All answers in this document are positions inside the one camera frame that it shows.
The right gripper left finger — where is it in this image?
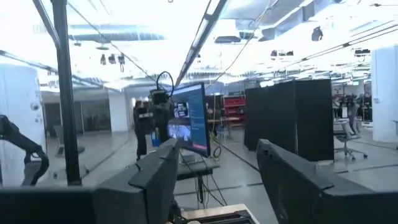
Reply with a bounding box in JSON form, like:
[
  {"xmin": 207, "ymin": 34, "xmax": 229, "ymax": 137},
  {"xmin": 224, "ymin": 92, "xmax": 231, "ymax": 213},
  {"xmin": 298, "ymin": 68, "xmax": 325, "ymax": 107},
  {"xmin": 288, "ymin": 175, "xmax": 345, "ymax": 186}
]
[{"xmin": 93, "ymin": 139, "xmax": 181, "ymax": 224}]

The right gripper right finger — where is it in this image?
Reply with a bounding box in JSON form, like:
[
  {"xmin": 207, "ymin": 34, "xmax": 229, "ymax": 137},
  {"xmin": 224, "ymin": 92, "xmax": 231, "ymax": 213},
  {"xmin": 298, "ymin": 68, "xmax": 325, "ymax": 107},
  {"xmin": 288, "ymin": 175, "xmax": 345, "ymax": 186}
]
[{"xmin": 256, "ymin": 139, "xmax": 398, "ymax": 224}]

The computer monitor blue screen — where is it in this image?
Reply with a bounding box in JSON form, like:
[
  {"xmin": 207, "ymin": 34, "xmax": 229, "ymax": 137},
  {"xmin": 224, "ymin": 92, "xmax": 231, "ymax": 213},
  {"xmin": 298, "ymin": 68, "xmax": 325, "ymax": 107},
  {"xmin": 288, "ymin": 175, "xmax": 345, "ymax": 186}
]
[{"xmin": 167, "ymin": 82, "xmax": 211, "ymax": 158}]

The grey desk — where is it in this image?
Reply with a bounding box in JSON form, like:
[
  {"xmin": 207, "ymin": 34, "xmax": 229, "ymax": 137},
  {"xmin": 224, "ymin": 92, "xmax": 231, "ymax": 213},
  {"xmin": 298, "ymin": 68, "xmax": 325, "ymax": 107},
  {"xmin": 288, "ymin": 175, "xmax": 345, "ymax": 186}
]
[{"xmin": 175, "ymin": 155, "xmax": 221, "ymax": 206}]

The red shelf rack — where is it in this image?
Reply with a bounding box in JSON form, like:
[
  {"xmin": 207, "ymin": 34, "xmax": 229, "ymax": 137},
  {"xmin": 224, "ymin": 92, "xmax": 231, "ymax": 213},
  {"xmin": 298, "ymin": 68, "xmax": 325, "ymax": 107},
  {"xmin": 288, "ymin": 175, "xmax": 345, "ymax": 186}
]
[{"xmin": 222, "ymin": 95, "xmax": 246, "ymax": 126}]

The grey office chair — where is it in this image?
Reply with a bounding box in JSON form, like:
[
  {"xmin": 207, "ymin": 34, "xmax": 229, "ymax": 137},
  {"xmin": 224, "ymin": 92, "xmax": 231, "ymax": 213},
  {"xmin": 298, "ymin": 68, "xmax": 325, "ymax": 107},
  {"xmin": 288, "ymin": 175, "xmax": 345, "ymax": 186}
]
[{"xmin": 333, "ymin": 105, "xmax": 369, "ymax": 162}]

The black partition panel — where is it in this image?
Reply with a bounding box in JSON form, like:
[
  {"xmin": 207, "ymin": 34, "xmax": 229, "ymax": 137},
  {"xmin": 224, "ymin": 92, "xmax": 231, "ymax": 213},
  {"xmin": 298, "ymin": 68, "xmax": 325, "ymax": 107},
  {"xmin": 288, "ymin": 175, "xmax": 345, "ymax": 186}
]
[{"xmin": 244, "ymin": 78, "xmax": 335, "ymax": 162}]

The white column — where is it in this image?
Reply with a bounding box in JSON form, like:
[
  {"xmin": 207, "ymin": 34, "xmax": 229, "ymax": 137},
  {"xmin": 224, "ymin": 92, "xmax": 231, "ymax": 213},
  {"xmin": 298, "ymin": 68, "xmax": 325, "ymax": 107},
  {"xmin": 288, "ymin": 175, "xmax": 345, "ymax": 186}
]
[{"xmin": 371, "ymin": 45, "xmax": 398, "ymax": 144}]

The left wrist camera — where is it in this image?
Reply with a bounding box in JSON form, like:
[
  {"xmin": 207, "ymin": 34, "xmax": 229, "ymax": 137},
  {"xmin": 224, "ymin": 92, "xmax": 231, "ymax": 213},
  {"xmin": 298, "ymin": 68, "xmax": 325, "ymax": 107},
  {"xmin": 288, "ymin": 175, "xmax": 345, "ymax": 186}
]
[{"xmin": 149, "ymin": 89, "xmax": 170, "ymax": 106}]

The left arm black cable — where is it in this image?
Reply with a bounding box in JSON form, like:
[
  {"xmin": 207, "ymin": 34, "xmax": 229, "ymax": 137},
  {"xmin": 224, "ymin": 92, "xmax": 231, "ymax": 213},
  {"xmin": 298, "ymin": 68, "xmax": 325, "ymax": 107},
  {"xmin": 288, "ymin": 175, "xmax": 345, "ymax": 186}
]
[{"xmin": 155, "ymin": 70, "xmax": 175, "ymax": 99}]

